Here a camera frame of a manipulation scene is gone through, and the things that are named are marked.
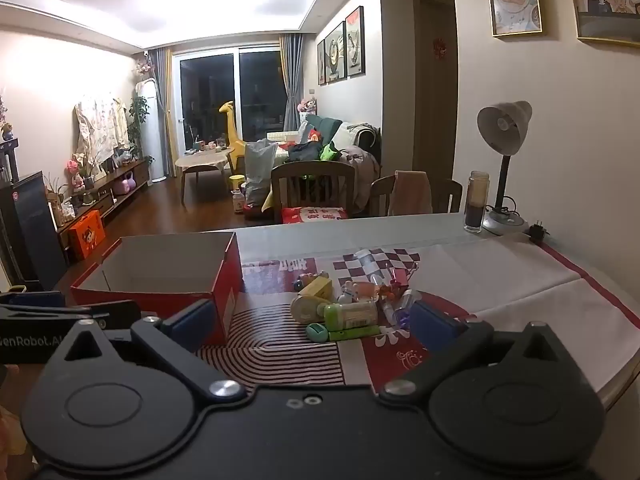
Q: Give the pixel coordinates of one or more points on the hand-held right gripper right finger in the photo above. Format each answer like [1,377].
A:
[430,322]

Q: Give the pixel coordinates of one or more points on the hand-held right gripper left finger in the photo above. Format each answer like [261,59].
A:
[192,322]

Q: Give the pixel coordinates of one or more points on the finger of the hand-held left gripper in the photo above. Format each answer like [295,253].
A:
[120,312]
[35,299]

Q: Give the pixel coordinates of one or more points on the red cardboard box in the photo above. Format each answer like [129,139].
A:
[150,305]

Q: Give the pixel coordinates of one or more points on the small pink bottle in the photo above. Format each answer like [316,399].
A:
[360,292]

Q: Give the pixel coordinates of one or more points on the cream round container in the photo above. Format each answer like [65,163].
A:
[306,307]

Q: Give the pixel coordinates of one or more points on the small yellow box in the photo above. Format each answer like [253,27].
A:
[316,289]

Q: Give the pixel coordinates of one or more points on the clear bottle with purple cap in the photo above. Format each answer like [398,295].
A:
[406,307]

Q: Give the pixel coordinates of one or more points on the small orange toy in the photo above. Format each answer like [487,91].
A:
[387,292]

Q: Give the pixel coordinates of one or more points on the pink clip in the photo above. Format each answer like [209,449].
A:
[401,276]

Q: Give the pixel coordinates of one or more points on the clear plastic bottle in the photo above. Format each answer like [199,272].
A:
[371,266]

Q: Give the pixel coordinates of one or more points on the printed table mat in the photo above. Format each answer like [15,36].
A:
[500,280]

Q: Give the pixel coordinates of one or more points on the orange gift box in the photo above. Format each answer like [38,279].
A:
[86,234]

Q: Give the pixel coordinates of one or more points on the green tube with teal cap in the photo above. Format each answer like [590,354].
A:
[340,333]

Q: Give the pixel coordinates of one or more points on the glass jar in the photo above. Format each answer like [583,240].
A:
[476,205]

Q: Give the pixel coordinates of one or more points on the small colourful toy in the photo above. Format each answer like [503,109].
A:
[312,276]

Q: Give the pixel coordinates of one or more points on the wooden chair with towel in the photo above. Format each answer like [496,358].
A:
[450,197]

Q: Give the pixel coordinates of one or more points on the pink handbag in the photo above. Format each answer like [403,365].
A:
[122,185]

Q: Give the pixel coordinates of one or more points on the large plastic bottle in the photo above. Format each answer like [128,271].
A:
[238,202]

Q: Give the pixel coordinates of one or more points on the pink plush toy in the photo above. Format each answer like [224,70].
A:
[76,176]

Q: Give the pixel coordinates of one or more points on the wooden tv cabinet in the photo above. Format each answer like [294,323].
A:
[120,182]

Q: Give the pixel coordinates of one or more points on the pink towel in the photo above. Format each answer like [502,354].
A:
[411,192]

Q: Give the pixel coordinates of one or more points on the black plug adapter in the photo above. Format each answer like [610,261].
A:
[539,233]

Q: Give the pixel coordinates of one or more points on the yellow stool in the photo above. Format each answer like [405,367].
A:
[237,182]

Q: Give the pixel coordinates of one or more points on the red printed packet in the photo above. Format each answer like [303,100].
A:
[314,214]

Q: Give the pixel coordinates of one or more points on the wooden coffee table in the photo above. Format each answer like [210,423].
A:
[202,161]

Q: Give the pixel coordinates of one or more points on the white plastic bag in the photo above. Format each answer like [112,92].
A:
[259,170]

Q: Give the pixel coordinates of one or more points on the grey pink jacket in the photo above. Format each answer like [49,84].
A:
[360,167]

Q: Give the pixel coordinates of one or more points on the hanging light clothes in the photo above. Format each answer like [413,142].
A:
[100,127]

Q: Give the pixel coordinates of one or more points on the white standing air conditioner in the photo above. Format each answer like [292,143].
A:
[152,130]

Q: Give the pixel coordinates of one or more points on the green potted plant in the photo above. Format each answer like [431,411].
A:
[138,120]

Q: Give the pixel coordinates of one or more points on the yellow giraffe toy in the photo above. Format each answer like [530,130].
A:
[231,130]

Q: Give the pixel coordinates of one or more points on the green cloth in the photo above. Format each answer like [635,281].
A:
[329,151]

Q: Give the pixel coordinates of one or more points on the dark clothing pile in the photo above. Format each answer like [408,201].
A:
[305,151]

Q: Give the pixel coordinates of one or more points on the grey and yellow curtain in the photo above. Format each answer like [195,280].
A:
[165,110]

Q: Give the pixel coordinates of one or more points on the sofa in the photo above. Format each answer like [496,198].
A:
[345,132]

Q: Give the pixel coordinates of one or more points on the white desk lamp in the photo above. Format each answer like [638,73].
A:
[502,125]

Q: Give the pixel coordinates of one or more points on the wooden door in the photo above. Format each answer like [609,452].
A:
[435,110]

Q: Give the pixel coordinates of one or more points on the glass sliding door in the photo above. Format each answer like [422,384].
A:
[230,100]

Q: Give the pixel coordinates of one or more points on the pink doll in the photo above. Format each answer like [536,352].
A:
[307,106]

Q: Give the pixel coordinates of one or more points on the pink flower bunch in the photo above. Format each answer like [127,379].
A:
[144,66]

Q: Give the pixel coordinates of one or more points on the red door ornament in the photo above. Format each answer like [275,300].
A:
[440,45]

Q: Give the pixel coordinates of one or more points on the framed cartoon picture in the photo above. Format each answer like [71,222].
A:
[607,0]

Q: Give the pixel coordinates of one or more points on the black framed wall picture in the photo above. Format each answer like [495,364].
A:
[335,52]
[355,42]
[321,62]

